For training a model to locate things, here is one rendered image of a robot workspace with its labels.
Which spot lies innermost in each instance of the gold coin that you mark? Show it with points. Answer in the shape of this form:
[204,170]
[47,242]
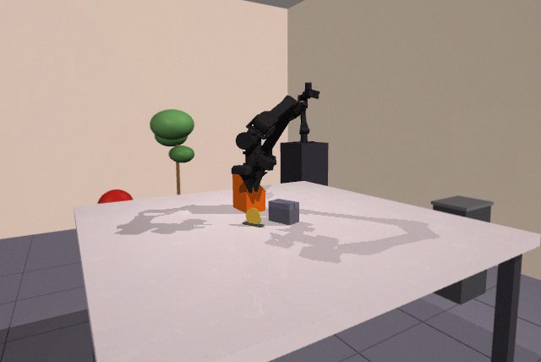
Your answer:
[253,216]

